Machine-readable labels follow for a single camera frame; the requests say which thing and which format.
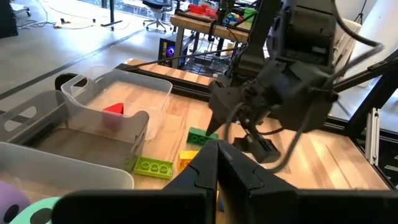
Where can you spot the wooden workbench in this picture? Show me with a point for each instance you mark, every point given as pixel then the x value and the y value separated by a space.
pixel 211 28

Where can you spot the purple foam die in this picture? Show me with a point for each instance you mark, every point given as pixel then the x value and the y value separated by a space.
pixel 12 199

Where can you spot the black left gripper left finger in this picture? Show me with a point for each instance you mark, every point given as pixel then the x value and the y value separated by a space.
pixel 155 208

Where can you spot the clear plastic bin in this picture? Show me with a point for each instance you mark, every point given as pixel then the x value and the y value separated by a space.
pixel 77 146
pixel 62 174
pixel 124 93

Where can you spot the clear plastic bin middle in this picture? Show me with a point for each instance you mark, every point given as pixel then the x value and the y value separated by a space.
pixel 77 146

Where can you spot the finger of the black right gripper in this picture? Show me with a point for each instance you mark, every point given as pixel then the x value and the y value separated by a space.
pixel 227 102

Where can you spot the green box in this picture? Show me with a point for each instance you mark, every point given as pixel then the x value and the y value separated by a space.
pixel 249 14

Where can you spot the red plastic crate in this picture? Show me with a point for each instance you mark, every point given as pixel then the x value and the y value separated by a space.
pixel 202 9

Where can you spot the yellow building block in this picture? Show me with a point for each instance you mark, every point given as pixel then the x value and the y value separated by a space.
pixel 186 158

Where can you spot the black computer tower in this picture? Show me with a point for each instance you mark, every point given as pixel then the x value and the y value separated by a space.
pixel 169 51

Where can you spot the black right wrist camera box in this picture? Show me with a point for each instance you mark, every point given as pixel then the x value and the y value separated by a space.
pixel 261 149

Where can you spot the black office chair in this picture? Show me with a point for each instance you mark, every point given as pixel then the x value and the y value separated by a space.
pixel 157 15

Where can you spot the black round stool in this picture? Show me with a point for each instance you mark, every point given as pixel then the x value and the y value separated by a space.
pixel 63 81

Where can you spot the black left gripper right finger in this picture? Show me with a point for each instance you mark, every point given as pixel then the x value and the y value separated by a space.
pixel 280 208

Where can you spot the teal foam die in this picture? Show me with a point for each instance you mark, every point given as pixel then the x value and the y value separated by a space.
pixel 34 208

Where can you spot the dark green small block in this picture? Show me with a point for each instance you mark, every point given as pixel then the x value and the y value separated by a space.
pixel 199 137

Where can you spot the silver aluminium extrusion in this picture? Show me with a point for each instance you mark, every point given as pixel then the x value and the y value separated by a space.
pixel 372 137

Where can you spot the lime green block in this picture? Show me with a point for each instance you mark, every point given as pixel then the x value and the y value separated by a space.
pixel 154 168

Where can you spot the red roof-shaped block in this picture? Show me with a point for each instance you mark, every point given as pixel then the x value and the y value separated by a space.
pixel 114 112

